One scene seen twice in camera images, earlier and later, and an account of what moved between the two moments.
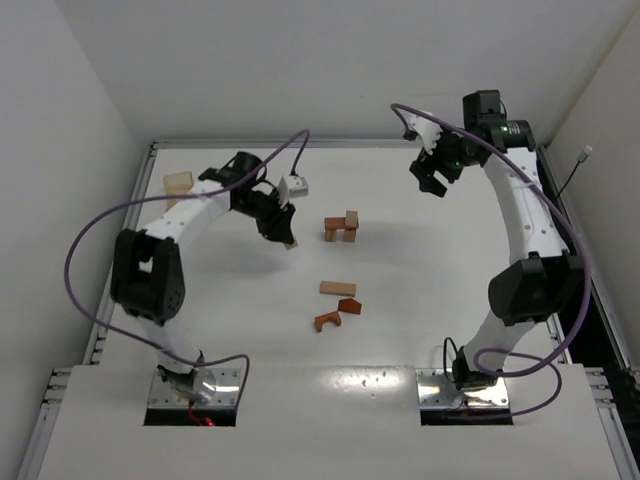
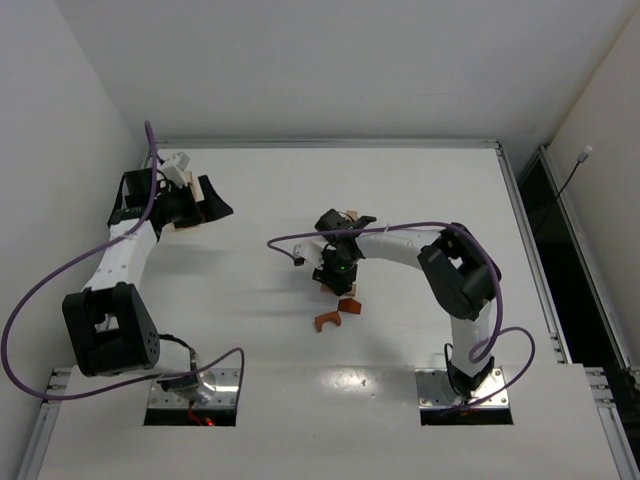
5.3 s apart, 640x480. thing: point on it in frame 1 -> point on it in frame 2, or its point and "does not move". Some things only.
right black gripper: x=436 y=167 -> x=338 y=282
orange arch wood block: x=330 y=317 does not move
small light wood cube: x=351 y=218 does not move
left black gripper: x=270 y=215 -> x=189 y=206
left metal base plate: x=227 y=383 does not move
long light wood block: x=337 y=288 does not move
